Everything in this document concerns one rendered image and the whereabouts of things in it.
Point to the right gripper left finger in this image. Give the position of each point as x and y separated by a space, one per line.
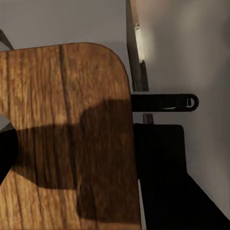
8 152

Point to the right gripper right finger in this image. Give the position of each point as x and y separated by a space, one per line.
172 200

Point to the cutting board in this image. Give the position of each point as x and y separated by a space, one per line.
76 167

